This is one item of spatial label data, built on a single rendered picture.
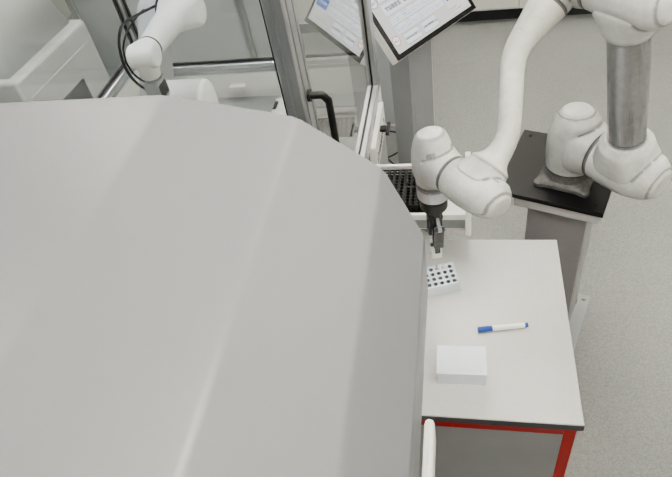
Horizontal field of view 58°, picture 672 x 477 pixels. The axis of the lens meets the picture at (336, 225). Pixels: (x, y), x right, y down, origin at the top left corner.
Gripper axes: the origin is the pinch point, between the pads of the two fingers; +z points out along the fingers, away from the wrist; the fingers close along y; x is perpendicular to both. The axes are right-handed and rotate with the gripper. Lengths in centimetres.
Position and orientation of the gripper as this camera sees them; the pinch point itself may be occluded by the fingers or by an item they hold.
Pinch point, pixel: (435, 247)
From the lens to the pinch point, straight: 178.1
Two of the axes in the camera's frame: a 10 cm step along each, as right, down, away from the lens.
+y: -1.3, -6.8, 7.2
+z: 1.4, 7.1, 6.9
